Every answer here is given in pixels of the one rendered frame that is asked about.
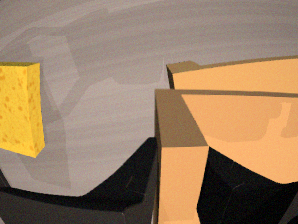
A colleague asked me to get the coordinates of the yellow sponge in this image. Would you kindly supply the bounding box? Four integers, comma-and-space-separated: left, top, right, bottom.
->
0, 62, 45, 157

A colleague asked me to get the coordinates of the tan low table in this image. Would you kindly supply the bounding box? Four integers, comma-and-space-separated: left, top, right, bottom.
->
166, 55, 298, 93

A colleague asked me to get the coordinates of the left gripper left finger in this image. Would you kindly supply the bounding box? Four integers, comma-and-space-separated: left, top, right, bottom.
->
0, 137, 158, 224

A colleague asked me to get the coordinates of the orange tray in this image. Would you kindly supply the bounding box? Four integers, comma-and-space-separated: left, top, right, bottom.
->
153, 89, 298, 224

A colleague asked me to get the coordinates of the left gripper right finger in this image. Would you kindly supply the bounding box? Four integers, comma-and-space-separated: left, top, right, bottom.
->
196, 146, 298, 224

